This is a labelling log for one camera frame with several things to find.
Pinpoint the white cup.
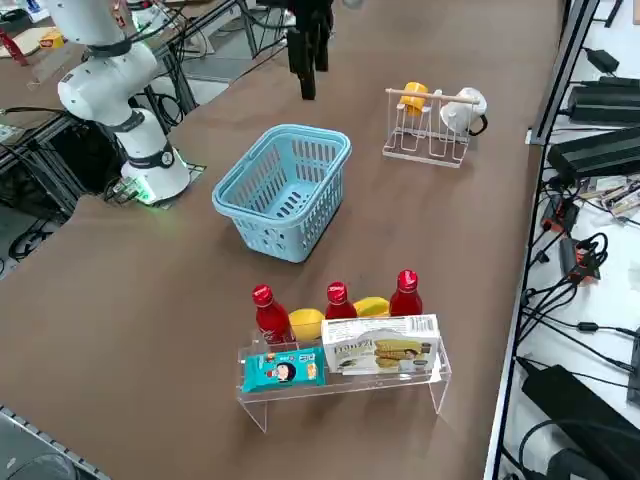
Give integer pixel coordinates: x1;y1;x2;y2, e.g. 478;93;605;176
439;87;489;137

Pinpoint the teal snack packet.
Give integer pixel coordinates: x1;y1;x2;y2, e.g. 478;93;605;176
242;347;327;394

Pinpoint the clear acrylic rack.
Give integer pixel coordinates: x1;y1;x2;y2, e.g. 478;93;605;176
235;312;453;434

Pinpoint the white wire cup rack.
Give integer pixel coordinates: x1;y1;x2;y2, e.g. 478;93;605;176
382;87;480;170

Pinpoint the yellow lemon fruit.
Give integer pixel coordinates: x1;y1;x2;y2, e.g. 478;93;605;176
288;307;324;342

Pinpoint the red drink bottle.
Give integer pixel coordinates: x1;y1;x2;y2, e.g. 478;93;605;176
389;269;424;317
252;284;296;346
324;281;359;321

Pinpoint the yellow starfruit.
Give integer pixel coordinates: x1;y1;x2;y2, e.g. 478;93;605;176
352;296;391;319

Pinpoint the black power adapter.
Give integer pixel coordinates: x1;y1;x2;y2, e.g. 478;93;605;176
521;363;632;441
568;84;640;126

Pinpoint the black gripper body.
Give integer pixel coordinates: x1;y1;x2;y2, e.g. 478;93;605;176
288;0;335;32

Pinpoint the black red plug adapter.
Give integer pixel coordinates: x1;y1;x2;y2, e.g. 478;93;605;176
558;238;601;284

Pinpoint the aluminium camera pole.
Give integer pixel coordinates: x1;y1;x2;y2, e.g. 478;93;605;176
537;0;601;136

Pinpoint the black red power strip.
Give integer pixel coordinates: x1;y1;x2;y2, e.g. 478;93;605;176
543;193;581;234

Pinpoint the dark grey power adapter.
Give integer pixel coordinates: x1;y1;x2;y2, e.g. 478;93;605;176
547;127;640;177

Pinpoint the white biscuit box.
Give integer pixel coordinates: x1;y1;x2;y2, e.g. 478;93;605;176
320;313;442;376

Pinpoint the yellow cup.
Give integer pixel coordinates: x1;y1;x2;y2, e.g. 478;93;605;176
398;81;430;119

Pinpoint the blue plastic basket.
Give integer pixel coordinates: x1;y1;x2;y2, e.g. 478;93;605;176
211;124;352;265

